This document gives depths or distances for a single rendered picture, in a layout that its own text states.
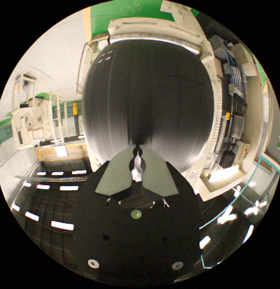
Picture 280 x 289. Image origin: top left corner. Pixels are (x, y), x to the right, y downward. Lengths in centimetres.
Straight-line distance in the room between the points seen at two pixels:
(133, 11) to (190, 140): 131
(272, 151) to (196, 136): 55
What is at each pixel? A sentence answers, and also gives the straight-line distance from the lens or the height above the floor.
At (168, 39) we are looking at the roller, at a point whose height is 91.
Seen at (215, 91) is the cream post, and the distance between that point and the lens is 51.
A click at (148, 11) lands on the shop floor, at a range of 131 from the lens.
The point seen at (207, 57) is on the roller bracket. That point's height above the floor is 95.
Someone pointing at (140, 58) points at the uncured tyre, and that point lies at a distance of 15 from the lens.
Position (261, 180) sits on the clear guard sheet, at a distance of 64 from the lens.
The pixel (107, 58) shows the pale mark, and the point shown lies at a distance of 17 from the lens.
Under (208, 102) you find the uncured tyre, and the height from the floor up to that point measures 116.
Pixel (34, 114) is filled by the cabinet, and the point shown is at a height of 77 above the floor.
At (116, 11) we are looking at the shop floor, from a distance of 132.
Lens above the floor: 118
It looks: 21 degrees up
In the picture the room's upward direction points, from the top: 179 degrees counter-clockwise
